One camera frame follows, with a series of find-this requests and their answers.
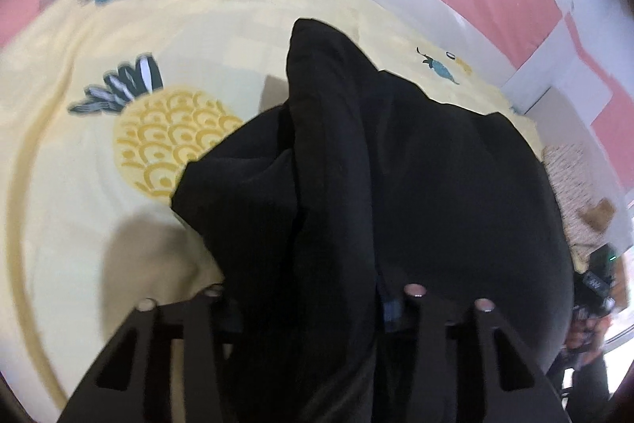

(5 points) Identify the yellow pineapple print bedsheet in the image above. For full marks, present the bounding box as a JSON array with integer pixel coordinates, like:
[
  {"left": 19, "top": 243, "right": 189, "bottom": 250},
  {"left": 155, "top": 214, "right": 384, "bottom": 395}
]
[{"left": 1, "top": 0, "right": 543, "bottom": 411}]

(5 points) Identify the large black garment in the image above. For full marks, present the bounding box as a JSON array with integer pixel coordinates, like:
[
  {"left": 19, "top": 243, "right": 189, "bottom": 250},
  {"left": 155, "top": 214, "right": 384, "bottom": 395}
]
[{"left": 171, "top": 19, "right": 573, "bottom": 422}]

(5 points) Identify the person's right hand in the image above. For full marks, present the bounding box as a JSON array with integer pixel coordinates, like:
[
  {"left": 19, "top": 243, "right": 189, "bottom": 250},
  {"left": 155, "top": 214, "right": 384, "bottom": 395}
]
[{"left": 564, "top": 248, "right": 631, "bottom": 367}]

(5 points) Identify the speckled knit pillow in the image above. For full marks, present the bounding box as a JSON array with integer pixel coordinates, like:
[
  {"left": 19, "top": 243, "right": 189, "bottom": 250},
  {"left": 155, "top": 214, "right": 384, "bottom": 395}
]
[{"left": 543, "top": 144, "right": 617, "bottom": 273}]

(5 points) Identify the white headboard panel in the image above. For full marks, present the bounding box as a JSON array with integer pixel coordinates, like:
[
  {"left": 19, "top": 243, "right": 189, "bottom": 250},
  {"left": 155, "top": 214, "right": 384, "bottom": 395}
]
[{"left": 524, "top": 82, "right": 626, "bottom": 206}]

